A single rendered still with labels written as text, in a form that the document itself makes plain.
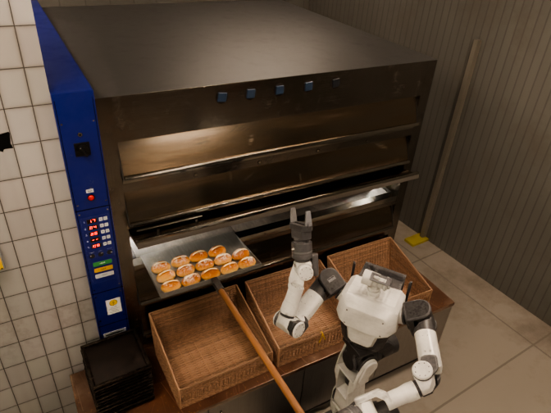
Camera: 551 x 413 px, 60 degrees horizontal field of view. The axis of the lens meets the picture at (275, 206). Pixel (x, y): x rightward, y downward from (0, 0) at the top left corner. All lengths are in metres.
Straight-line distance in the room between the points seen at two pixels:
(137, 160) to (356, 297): 1.17
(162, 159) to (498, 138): 2.91
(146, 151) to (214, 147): 0.33
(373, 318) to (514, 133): 2.52
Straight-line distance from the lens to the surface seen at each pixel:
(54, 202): 2.32
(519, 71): 4.20
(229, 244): 2.71
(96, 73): 2.46
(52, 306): 2.66
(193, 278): 2.43
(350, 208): 3.13
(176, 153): 2.33
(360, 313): 2.15
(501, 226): 4.54
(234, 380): 2.76
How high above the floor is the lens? 2.83
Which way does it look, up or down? 33 degrees down
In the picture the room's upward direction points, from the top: 4 degrees clockwise
